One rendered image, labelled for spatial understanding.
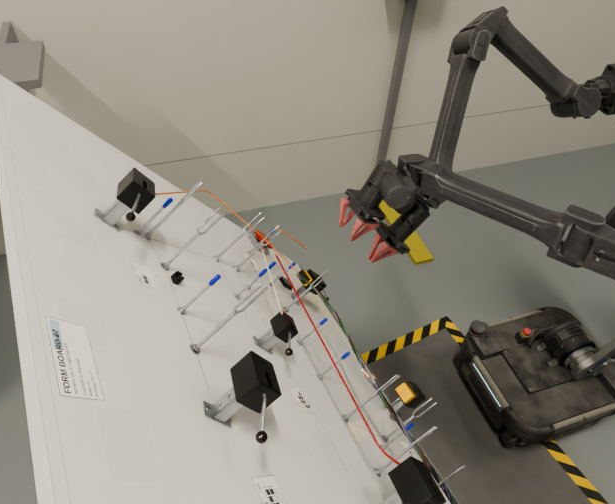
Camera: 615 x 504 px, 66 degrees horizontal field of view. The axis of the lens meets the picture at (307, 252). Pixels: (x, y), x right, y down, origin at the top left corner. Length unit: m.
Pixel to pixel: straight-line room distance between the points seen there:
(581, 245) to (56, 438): 0.90
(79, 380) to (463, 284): 2.53
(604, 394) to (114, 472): 2.20
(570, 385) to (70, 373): 2.15
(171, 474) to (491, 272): 2.64
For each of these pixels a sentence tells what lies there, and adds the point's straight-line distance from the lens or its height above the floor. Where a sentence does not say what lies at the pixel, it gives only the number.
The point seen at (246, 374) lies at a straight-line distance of 0.60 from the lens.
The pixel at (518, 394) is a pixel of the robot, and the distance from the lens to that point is 2.28.
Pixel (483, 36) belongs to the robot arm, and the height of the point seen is 1.62.
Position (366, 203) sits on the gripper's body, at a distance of 1.13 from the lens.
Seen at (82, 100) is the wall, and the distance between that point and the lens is 2.60.
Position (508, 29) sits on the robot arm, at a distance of 1.40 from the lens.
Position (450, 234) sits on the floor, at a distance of 3.15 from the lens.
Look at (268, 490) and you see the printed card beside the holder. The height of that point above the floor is 1.46.
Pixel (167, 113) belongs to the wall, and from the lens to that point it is 2.64.
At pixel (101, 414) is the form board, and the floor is 1.63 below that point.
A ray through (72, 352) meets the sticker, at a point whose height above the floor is 1.64.
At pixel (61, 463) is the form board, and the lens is 0.47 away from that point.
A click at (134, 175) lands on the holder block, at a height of 1.62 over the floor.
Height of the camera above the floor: 2.08
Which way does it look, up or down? 47 degrees down
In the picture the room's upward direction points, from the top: 4 degrees clockwise
